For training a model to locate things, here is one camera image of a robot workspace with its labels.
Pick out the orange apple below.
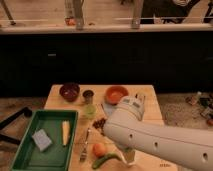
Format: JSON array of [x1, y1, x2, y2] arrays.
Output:
[[92, 143, 107, 157]]

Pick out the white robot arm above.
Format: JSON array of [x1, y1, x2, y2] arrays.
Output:
[[103, 96, 213, 171]]

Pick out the light green plastic cup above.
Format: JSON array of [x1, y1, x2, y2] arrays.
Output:
[[83, 104, 96, 119]]

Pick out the small metal cup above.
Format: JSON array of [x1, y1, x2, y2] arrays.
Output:
[[83, 90, 94, 104]]

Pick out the green cucumber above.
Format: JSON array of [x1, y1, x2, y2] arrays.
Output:
[[92, 153, 121, 169]]

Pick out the bunch of dark grapes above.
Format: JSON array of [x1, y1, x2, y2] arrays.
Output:
[[92, 118, 106, 135]]

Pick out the silver fork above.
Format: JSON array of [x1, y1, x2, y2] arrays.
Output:
[[79, 128, 91, 162]]

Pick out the light blue cloth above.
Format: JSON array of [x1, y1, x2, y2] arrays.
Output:
[[102, 102, 116, 117]]

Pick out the orange bowl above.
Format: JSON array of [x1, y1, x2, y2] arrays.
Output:
[[105, 85, 129, 105]]

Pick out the yellow corn cob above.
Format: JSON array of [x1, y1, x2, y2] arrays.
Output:
[[62, 121, 70, 146]]

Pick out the green plastic tray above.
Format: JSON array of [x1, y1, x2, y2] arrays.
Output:
[[11, 110, 78, 171]]

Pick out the dark red bowl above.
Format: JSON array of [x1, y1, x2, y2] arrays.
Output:
[[59, 83, 80, 102]]

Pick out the blue grey sponge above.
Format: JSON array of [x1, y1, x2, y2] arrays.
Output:
[[32, 129, 52, 152]]

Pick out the black stand legs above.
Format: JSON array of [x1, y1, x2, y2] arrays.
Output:
[[0, 107, 33, 145]]

